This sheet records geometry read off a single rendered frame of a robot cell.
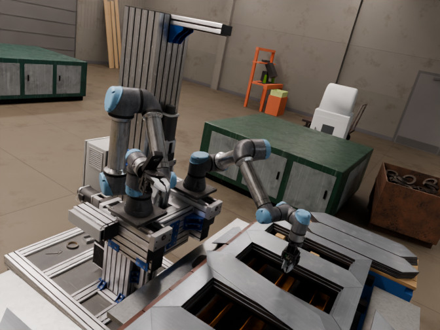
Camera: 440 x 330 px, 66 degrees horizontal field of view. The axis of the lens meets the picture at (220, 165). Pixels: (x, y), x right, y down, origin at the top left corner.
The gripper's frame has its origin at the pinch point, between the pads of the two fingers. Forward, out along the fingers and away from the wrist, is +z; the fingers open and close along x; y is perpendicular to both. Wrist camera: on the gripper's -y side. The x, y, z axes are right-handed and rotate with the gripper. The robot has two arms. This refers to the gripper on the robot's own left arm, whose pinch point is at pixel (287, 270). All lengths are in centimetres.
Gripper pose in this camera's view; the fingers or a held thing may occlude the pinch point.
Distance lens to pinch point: 188.8
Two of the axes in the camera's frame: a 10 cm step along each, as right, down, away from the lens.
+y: -5.1, 2.1, -8.3
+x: 8.4, 3.3, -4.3
